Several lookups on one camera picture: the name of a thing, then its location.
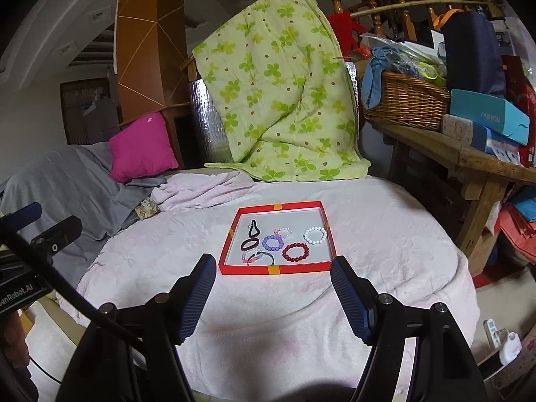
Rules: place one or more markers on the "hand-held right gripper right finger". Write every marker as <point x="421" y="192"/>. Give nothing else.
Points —
<point x="347" y="297"/>

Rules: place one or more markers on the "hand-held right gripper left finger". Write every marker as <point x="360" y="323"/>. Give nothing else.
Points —
<point x="197" y="297"/>

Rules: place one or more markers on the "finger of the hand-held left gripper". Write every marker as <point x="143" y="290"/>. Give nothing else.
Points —
<point x="58" y="234"/>
<point x="25" y="215"/>

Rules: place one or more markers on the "red shallow cardboard box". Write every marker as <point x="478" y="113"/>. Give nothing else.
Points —
<point x="301" y="220"/>

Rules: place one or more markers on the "grey bed sheet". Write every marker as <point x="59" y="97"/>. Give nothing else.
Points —
<point x="63" y="184"/>

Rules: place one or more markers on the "floral patterned cloth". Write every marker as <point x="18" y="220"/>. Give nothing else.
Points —
<point x="147" y="208"/>

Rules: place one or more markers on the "magenta pillow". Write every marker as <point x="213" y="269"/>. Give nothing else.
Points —
<point x="142" y="150"/>

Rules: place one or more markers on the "dark wooden cabinet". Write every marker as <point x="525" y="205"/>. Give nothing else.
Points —
<point x="92" y="113"/>

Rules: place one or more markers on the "white remote control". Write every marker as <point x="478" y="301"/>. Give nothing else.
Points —
<point x="493" y="331"/>

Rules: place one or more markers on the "white plastic device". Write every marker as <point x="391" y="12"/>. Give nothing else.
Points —
<point x="510" y="345"/>

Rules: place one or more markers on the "coral pink bag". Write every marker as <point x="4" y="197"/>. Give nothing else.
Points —
<point x="515" y="234"/>

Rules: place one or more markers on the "wooden bench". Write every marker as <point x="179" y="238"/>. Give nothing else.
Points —
<point x="481" y="163"/>

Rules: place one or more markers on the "teal cloth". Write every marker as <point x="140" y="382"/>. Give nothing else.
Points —
<point x="525" y="205"/>

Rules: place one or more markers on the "white patterned box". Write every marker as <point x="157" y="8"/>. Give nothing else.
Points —
<point x="456" y="127"/>

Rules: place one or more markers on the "brown geometric pillar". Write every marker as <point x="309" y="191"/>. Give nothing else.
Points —
<point x="146" y="50"/>

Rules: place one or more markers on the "wicker basket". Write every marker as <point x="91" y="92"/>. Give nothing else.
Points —
<point x="406" y="100"/>

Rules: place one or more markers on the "blue and white box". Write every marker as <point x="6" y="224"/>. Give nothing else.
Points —
<point x="498" y="146"/>

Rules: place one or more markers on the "green clover print quilt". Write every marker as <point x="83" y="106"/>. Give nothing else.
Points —
<point x="272" y="92"/>

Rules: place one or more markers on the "blue cloth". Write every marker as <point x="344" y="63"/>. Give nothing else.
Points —
<point x="374" y="71"/>

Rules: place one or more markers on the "light blue cardboard box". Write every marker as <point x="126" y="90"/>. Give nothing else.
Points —
<point x="485" y="113"/>

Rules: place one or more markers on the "clear plastic bags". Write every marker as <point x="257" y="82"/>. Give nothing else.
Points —
<point x="414" y="60"/>

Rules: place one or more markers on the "red cloth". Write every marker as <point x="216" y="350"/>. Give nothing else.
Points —
<point x="345" y="33"/>

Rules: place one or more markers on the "red gift bag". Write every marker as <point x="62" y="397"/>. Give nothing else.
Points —
<point x="517" y="83"/>

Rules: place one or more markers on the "navy blue bag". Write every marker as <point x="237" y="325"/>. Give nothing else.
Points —
<point x="473" y="50"/>

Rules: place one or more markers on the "wall air conditioner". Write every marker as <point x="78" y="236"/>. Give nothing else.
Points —
<point x="90" y="50"/>

